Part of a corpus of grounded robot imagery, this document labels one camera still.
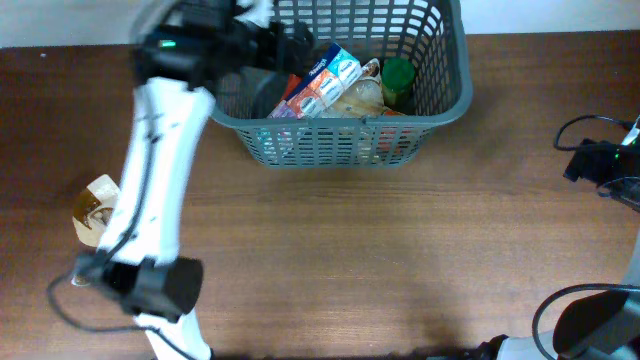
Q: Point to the grey plastic shopping basket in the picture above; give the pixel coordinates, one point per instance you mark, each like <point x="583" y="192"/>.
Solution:
<point x="429" y="34"/>

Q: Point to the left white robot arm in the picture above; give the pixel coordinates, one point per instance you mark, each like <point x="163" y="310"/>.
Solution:
<point x="177" y="61"/>

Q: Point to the brown white snack bag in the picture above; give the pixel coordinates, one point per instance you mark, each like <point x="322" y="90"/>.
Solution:
<point x="93" y="209"/>

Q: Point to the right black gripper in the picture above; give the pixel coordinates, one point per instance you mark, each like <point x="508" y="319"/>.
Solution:
<point x="590" y="161"/>

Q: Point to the red spaghetti packet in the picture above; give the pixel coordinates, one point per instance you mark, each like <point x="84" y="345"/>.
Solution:
<point x="292" y="85"/>

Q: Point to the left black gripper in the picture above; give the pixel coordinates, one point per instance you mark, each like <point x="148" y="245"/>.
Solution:
<point x="271" y="55"/>

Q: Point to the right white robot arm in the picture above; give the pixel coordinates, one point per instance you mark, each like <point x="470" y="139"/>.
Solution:
<point x="605" y="324"/>

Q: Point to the green lid spice jar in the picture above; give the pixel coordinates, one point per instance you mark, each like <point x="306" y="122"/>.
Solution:
<point x="397" y="76"/>

